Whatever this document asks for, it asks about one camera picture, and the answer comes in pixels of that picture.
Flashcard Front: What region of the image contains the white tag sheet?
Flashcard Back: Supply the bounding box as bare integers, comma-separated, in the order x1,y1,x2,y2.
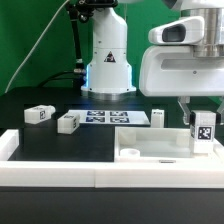
70,110,150,125

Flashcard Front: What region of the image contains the white U-shaped fixture wall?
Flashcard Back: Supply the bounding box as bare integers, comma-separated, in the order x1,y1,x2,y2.
0,129,224,188

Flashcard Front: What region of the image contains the white cable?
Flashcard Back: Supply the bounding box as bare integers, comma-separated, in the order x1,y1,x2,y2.
3,0,72,95

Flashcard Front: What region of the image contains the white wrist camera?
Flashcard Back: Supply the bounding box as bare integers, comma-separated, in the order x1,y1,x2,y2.
148,16,205,45

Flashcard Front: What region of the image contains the white square tabletop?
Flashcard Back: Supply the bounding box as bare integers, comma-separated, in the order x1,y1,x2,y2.
114,127,224,164

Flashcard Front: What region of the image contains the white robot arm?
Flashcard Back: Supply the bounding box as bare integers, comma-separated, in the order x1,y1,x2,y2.
82,0,224,120

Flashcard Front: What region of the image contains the black cable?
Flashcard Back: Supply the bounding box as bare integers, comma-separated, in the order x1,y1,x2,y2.
39,70,87,89

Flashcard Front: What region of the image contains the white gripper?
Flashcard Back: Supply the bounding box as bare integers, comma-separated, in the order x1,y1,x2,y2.
139,46,224,125

